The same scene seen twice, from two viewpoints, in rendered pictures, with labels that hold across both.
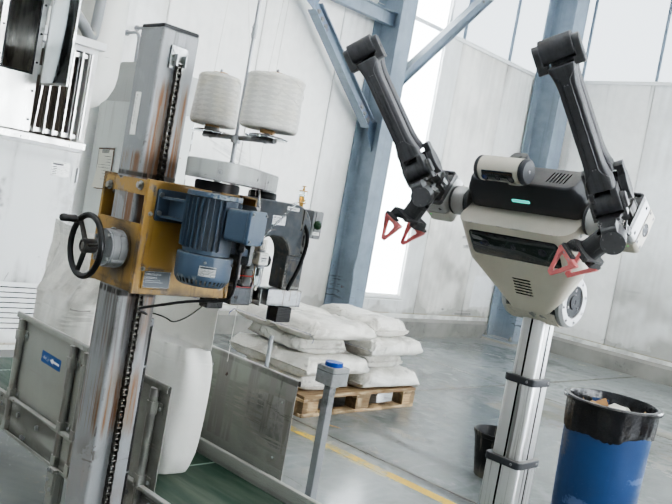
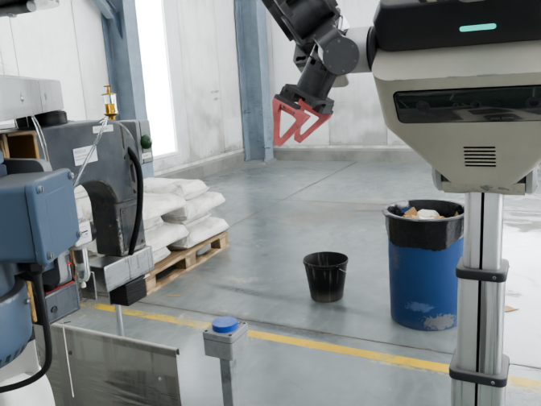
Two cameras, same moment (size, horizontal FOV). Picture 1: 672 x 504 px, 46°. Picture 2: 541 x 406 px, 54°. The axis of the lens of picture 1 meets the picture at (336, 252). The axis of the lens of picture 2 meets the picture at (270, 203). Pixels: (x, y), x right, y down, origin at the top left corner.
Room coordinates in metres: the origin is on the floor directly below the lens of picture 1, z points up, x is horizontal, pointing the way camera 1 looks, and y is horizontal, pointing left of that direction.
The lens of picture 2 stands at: (1.45, 0.15, 1.39)
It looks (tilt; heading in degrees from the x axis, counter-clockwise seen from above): 13 degrees down; 343
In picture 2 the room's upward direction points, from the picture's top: 3 degrees counter-clockwise
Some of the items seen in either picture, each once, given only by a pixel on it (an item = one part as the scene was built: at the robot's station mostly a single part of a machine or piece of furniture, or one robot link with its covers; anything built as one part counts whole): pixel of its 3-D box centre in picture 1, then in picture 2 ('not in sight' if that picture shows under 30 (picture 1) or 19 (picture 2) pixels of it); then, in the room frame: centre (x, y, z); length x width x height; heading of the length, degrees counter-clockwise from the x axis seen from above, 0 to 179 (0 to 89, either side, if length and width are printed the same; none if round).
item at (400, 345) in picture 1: (377, 342); (186, 205); (5.82, -0.42, 0.44); 0.68 x 0.44 x 0.15; 136
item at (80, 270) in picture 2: (257, 276); (80, 263); (2.38, 0.22, 1.11); 0.03 x 0.03 x 0.06
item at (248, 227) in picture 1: (245, 231); (31, 225); (2.10, 0.25, 1.25); 0.10 x 0.08 x 0.12; 161
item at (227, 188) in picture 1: (216, 187); not in sight; (2.13, 0.34, 1.35); 0.12 x 0.12 x 0.04
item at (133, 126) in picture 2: (309, 223); (130, 142); (2.62, 0.10, 1.29); 0.08 x 0.05 x 0.09; 46
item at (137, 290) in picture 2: (282, 313); (132, 286); (2.57, 0.14, 0.98); 0.09 x 0.05 x 0.05; 136
